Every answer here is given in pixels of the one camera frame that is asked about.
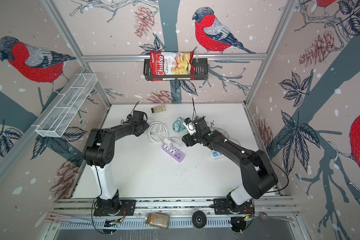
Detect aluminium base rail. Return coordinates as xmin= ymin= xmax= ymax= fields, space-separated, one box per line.
xmin=35 ymin=196 xmax=299 ymax=232

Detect white charger plug adapter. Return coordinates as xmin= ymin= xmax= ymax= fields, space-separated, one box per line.
xmin=163 ymin=138 xmax=173 ymax=149

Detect metal spoon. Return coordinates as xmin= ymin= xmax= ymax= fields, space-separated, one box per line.
xmin=259 ymin=212 xmax=295 ymax=224

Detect white blue small device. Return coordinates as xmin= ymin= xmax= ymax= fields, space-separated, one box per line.
xmin=209 ymin=151 xmax=225 ymax=160

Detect black round knob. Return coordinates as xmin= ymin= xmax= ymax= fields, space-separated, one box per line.
xmin=192 ymin=211 xmax=207 ymax=229

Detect purple power strip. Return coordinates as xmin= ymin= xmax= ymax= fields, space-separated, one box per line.
xmin=162 ymin=144 xmax=185 ymax=163

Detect black wire wall basket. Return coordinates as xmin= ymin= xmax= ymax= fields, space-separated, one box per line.
xmin=143 ymin=59 xmax=209 ymax=82

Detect pink chopsticks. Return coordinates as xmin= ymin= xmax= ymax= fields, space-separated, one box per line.
xmin=43 ymin=212 xmax=72 ymax=225

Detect glass jar of grains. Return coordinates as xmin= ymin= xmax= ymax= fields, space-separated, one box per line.
xmin=145 ymin=213 xmax=170 ymax=229

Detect red cassava chips bag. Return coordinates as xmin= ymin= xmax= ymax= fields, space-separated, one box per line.
xmin=150 ymin=51 xmax=195 ymax=81

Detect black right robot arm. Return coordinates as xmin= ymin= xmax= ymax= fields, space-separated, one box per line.
xmin=182 ymin=117 xmax=279 ymax=214

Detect white mesh wall shelf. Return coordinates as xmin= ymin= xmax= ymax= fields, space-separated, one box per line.
xmin=36 ymin=73 xmax=98 ymax=138

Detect teal cable bundle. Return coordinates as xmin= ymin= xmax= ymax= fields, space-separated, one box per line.
xmin=171 ymin=116 xmax=188 ymax=133

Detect thick white power cord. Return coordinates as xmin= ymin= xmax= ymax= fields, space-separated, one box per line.
xmin=146 ymin=120 xmax=170 ymax=145

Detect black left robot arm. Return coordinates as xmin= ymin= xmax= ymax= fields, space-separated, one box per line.
xmin=83 ymin=110 xmax=150 ymax=217

